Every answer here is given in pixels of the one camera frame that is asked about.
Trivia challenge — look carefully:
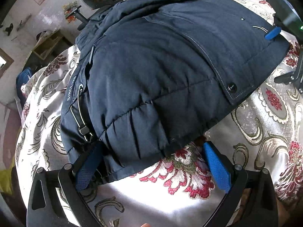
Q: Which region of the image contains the dark item on desk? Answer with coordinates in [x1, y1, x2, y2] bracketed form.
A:
[35, 31, 49, 41]

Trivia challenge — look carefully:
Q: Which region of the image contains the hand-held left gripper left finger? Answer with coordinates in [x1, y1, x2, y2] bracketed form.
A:
[27, 141, 105, 227]

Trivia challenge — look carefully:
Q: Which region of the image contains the floral satin blanket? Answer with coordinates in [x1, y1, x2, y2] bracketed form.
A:
[14, 0, 303, 227]

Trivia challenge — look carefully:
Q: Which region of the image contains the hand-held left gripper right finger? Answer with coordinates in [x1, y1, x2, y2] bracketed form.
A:
[202, 141, 278, 227]

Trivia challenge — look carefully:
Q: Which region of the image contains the yellow cloth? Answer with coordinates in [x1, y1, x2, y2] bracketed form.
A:
[0, 169, 17, 195]

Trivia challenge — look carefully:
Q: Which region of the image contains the brown wooden desk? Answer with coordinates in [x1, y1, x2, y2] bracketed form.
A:
[32, 28, 74, 61]

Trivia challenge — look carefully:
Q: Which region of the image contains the window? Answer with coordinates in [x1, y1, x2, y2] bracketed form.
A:
[0, 48, 15, 78]

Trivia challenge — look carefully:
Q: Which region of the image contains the flower wall sticker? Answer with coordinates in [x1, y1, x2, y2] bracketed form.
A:
[62, 1, 78, 23]

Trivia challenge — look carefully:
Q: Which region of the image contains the grey wall strip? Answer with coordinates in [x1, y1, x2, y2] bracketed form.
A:
[16, 14, 33, 31]

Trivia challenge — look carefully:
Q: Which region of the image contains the navy blue padded jacket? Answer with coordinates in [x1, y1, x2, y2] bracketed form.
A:
[59, 0, 290, 183]

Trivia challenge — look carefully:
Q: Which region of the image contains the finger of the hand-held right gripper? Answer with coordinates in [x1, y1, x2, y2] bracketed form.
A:
[274, 52, 303, 89]
[264, 27, 282, 40]

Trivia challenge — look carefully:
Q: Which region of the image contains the blue backpack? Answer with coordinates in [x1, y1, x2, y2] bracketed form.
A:
[16, 67, 34, 93]

